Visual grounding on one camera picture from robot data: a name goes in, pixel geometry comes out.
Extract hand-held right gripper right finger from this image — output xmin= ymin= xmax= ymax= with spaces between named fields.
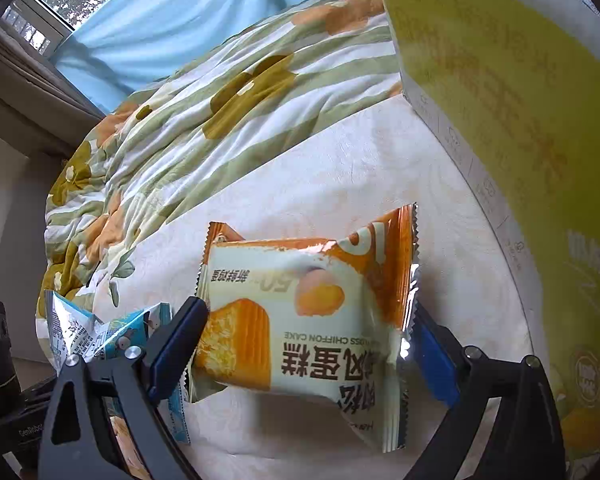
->
xmin=405 ymin=301 xmax=567 ymax=480

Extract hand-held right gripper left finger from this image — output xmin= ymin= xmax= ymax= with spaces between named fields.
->
xmin=37 ymin=296 xmax=211 ymax=480

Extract orange white cake packet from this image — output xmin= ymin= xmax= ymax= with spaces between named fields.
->
xmin=186 ymin=203 xmax=423 ymax=454

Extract yellow-green cardboard box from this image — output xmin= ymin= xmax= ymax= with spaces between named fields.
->
xmin=369 ymin=0 xmax=600 ymax=480

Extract light blue cartoon packet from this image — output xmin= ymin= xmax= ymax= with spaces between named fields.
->
xmin=97 ymin=302 xmax=192 ymax=445

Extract white blue snack packet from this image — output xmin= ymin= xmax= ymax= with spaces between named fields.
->
xmin=44 ymin=290 xmax=106 ymax=368

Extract cream bed sheet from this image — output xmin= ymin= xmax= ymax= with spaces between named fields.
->
xmin=27 ymin=92 xmax=538 ymax=480

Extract floral striped blanket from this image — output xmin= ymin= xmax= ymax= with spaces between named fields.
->
xmin=44 ymin=0 xmax=405 ymax=306

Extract brown curtain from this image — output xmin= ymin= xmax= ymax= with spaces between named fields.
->
xmin=0 ymin=22 xmax=106 ymax=161

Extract light blue window cloth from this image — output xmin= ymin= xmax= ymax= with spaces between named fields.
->
xmin=47 ymin=0 xmax=313 ymax=116

